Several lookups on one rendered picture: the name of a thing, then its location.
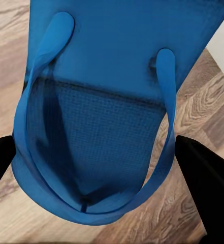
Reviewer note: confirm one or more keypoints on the sandal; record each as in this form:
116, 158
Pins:
100, 76

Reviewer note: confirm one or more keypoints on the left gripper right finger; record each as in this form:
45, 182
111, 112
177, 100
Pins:
203, 171

